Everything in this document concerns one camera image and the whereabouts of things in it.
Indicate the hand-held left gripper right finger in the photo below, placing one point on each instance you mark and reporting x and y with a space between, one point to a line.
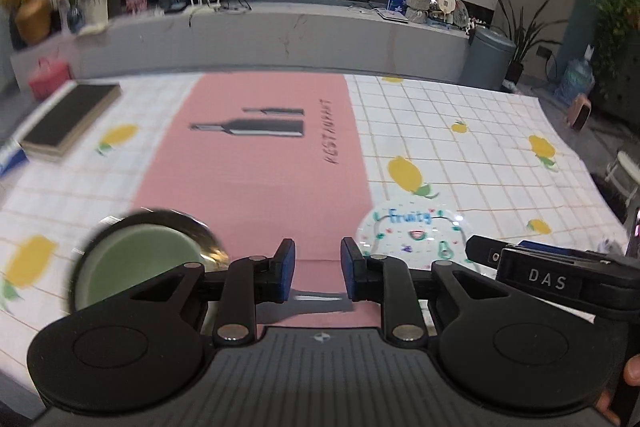
352 269

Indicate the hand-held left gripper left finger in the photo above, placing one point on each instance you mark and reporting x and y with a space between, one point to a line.
285 269

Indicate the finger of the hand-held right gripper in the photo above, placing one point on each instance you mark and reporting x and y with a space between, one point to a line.
485 251
535 246

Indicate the white fruit-printed plate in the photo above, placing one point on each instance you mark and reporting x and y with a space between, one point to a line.
425 247

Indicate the green bowl with dark rim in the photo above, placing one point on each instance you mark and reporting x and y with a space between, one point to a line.
207 234

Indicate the green ceramic bowl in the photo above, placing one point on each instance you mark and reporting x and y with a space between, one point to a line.
145 267

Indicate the person's right hand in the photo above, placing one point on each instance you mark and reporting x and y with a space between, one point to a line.
632 369

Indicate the smartphone with lit screen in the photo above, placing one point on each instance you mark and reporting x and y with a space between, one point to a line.
634 232

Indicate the pink bottle-print table mat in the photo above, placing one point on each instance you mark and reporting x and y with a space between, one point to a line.
250 177

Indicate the pink small heater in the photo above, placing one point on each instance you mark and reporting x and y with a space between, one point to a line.
579 113

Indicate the blue water jug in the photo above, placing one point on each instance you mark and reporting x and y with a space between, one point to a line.
577 79

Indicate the grey round trash can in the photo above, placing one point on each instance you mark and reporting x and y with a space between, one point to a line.
487 59

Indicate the tall leafy potted plant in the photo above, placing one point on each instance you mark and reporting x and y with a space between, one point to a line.
522 37

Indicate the large bushy green plant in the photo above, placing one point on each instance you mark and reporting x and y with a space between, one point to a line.
617 42

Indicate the white marble tv console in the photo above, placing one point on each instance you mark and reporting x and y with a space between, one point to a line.
300 37

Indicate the patterned decorative plate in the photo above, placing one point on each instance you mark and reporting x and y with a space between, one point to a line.
461 16

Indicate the round paper fan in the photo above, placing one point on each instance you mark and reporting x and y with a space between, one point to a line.
446 2

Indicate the lilac laptop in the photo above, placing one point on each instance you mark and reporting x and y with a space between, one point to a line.
392 16

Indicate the black hardcover book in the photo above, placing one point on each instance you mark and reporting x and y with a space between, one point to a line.
70 117

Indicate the pink plastic basket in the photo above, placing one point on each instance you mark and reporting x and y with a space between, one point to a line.
47 81

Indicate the pink photo card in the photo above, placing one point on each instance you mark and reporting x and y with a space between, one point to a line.
135 5

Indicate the gold round vase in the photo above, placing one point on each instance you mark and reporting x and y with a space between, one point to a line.
32 22

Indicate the white picture frame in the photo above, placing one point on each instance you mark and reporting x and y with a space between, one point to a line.
96 4

